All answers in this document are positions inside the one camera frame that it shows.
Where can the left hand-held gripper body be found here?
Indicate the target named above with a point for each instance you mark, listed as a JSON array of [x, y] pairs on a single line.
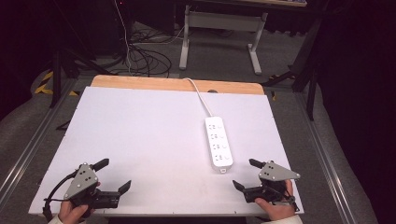
[[81, 181]]

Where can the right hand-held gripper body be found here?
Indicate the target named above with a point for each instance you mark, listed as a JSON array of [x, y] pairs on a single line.
[[274, 174]]

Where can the person's left hand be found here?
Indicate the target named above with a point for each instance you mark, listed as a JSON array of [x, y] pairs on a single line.
[[72, 212]]

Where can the person's right hand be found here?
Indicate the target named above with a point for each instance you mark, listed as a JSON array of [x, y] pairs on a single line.
[[276, 209]]

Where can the white power strip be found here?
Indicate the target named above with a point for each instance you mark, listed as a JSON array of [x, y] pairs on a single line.
[[219, 144]]

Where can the person's left white sleeve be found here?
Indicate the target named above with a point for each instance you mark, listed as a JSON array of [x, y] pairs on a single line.
[[55, 221]]

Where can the person's white sleeve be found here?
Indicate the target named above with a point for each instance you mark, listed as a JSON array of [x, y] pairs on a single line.
[[55, 221], [285, 221]]

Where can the person's right white sleeve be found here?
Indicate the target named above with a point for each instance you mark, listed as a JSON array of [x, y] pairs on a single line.
[[285, 221]]

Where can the yellow black floor tape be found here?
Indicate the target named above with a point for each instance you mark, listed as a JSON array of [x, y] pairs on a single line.
[[46, 84]]

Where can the black metal stand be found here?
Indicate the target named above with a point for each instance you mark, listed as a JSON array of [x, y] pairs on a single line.
[[306, 68], [57, 67]]

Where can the wooden desk top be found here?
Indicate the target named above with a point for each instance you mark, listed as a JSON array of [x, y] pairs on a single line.
[[249, 2]]

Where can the aluminium floor rail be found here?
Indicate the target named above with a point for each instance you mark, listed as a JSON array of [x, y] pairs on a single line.
[[327, 161], [29, 146]]

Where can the white metal desk frame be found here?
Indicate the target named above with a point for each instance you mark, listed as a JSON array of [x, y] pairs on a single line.
[[221, 21]]

